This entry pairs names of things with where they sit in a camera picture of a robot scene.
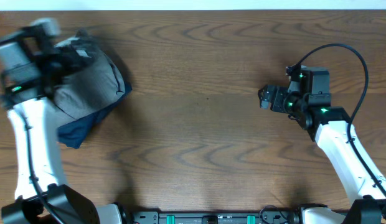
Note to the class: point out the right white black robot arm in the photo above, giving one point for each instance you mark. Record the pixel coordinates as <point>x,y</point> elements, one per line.
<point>332,130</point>

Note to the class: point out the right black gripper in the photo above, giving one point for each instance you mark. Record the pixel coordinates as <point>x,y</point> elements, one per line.
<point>280,93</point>

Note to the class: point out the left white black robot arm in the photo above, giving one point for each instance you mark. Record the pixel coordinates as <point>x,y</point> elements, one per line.
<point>54,93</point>

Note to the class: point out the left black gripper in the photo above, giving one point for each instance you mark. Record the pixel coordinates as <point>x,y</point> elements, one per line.
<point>66,55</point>

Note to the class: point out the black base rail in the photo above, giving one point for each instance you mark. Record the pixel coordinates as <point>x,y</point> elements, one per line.
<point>211,217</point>

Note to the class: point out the folded navy blue garment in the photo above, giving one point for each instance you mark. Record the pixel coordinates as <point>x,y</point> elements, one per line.
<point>74,133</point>

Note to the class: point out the grey shorts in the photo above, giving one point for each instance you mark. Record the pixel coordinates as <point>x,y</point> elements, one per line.
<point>92,89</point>

